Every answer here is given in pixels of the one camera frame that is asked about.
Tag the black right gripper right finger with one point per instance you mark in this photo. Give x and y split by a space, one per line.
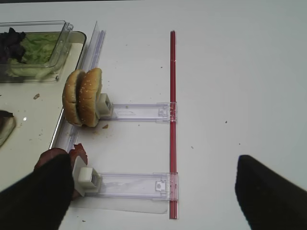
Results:
267 200

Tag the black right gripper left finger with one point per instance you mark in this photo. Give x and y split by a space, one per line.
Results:
41 199

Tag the purple cabbage leaves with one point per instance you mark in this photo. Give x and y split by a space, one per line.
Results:
10 46

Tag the green lettuce in container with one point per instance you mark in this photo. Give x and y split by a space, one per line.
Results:
41 49

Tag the bottom bun on tray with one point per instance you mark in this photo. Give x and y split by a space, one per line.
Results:
7 125

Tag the silver metal tray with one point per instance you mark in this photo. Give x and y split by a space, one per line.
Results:
37 106

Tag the right red strip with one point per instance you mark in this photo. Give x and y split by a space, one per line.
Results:
173 125

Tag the sesame bun left of pair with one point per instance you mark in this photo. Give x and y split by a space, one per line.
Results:
70 97

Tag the sesame bun of pair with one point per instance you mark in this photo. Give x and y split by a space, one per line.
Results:
70 97
89 93

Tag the sesame bun right of pair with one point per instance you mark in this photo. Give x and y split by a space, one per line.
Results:
89 93

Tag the clear plastic container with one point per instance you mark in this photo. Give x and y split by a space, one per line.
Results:
65 30

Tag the right lower clear pusher rail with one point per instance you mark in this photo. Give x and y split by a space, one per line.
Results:
136 192

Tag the clear pusher rail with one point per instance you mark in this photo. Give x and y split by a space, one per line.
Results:
136 192
155 112

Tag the right upper clear pusher rail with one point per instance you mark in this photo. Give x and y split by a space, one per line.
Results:
155 112

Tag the right clear divider wall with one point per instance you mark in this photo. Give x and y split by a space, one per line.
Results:
65 135

